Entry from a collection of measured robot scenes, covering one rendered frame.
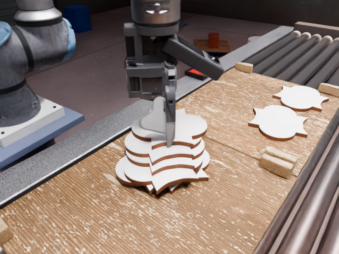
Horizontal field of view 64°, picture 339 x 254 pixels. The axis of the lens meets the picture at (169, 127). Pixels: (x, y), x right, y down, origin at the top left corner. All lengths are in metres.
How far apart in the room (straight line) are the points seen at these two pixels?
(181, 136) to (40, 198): 0.27
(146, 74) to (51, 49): 0.41
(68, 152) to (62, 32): 0.34
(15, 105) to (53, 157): 0.22
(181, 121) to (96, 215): 0.24
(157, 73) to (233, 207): 0.25
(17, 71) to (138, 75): 0.42
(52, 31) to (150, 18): 0.42
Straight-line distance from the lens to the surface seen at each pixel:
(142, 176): 0.47
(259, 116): 0.70
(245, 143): 0.61
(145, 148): 0.50
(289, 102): 0.79
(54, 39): 0.81
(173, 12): 0.43
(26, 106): 0.82
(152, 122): 0.47
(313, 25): 1.64
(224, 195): 0.49
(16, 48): 0.78
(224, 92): 0.82
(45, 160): 0.64
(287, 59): 1.20
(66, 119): 0.85
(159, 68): 0.45
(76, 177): 0.54
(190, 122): 0.55
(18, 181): 0.61
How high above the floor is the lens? 1.30
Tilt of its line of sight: 34 degrees down
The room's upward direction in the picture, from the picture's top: straight up
